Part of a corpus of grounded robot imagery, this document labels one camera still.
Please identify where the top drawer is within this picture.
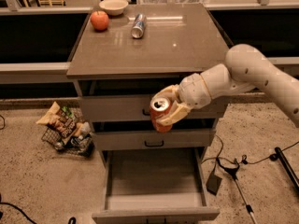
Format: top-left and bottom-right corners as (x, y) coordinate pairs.
(78, 94), (228, 122)

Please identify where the middle drawer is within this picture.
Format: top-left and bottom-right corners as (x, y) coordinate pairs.
(92, 129), (215, 150)

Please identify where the black cable right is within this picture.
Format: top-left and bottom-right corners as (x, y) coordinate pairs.
(201, 134), (299, 175)

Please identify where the black power adapter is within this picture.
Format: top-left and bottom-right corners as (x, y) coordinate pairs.
(206, 170), (222, 195)

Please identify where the black bar on floor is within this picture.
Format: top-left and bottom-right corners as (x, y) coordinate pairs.
(275, 147), (299, 192)

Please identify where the red coke can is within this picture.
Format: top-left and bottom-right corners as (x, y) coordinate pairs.
(149, 96), (172, 133)

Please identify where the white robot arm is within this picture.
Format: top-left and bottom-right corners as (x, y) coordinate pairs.
(150, 44), (299, 130)

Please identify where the wire basket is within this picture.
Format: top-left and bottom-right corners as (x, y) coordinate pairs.
(36, 103), (94, 157)

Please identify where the blue silver soda can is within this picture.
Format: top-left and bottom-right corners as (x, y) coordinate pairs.
(131, 14), (147, 39)

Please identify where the red apple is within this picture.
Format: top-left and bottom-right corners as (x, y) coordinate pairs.
(90, 11), (109, 31)

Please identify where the white bowl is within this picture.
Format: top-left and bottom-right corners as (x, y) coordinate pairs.
(99, 0), (128, 16)

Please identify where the bottom drawer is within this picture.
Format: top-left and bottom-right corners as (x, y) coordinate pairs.
(92, 147), (220, 224)

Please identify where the grey drawer cabinet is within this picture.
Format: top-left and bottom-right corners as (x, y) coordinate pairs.
(66, 3), (243, 224)

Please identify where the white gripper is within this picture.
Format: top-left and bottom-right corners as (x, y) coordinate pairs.
(154, 73), (211, 126)

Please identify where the black cable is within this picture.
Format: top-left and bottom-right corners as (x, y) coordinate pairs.
(201, 134), (299, 175)
(0, 193), (78, 224)

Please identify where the brown chip bag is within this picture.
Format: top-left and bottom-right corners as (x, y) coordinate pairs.
(36, 102), (82, 144)

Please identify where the black cable left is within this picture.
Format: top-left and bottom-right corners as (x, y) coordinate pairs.
(0, 193), (78, 224)

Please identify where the drawer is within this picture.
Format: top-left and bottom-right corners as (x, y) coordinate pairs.
(92, 129), (215, 150)
(78, 94), (228, 122)
(92, 147), (220, 224)

